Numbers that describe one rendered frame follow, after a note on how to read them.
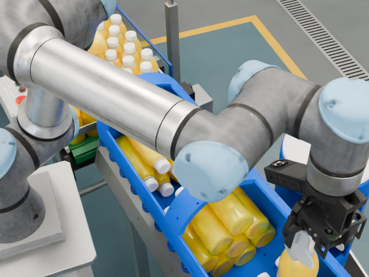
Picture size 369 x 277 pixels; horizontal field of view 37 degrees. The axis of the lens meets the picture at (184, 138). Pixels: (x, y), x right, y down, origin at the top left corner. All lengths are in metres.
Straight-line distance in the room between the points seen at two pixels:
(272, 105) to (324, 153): 0.09
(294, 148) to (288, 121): 0.93
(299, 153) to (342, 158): 0.92
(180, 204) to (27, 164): 0.36
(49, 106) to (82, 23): 0.27
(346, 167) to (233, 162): 0.16
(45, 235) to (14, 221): 0.08
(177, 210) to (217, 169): 0.69
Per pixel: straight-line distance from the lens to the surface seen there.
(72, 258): 1.28
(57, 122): 1.17
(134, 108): 0.67
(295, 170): 0.84
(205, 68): 3.52
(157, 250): 1.59
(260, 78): 0.71
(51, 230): 1.29
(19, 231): 1.28
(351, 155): 0.70
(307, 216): 0.81
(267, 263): 1.45
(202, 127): 0.63
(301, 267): 0.96
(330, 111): 0.66
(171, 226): 1.31
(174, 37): 2.15
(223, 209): 1.30
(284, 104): 0.69
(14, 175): 1.19
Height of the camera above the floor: 2.22
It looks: 46 degrees down
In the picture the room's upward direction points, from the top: 2 degrees counter-clockwise
